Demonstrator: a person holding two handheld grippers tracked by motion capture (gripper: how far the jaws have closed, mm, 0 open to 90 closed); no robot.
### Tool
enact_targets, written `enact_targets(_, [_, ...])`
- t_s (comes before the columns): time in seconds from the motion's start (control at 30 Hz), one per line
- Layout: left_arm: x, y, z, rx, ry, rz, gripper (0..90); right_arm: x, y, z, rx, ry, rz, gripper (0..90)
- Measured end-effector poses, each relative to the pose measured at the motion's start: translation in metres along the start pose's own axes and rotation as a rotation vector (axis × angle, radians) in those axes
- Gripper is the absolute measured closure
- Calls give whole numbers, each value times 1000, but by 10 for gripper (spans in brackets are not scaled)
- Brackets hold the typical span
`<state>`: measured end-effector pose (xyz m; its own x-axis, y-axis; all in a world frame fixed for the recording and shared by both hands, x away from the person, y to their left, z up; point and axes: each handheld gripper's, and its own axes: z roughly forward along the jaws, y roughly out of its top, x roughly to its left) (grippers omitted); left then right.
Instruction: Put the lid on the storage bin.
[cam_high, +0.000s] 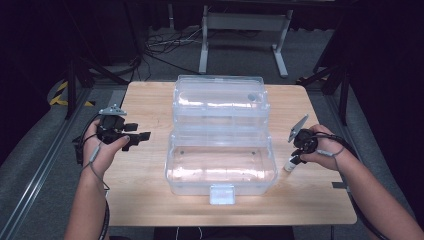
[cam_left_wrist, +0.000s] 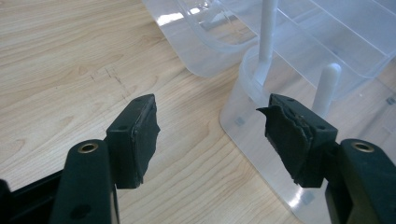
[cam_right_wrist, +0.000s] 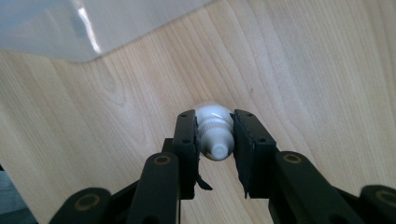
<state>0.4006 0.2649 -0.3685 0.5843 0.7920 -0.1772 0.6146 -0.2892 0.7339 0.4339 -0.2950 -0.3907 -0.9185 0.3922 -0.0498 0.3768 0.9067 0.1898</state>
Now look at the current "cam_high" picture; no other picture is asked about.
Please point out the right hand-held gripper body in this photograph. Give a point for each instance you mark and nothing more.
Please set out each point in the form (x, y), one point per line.
(306, 141)

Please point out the yellow and black floor tape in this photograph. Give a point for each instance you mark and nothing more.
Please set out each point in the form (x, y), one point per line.
(59, 100)

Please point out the clear plastic storage box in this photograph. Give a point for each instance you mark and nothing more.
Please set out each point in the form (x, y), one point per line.
(220, 146)

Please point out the black tape piece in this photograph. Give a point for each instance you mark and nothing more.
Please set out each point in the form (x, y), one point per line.
(339, 185)

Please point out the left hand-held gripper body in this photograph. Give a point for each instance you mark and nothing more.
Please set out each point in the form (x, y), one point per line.
(111, 128)

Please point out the person's dark clothing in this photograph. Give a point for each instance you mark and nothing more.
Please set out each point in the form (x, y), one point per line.
(230, 234)

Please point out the white metal desk frame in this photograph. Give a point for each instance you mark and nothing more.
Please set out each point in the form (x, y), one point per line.
(245, 21)

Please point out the black metal stand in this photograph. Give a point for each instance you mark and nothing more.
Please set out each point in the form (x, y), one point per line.
(71, 86)
(343, 90)

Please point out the person's left hand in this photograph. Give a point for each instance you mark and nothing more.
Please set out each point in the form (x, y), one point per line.
(98, 156)

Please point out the person's right hand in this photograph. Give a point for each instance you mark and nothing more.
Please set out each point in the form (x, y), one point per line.
(330, 150)

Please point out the small clear spray bottle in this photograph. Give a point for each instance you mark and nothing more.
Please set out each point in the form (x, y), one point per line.
(290, 165)

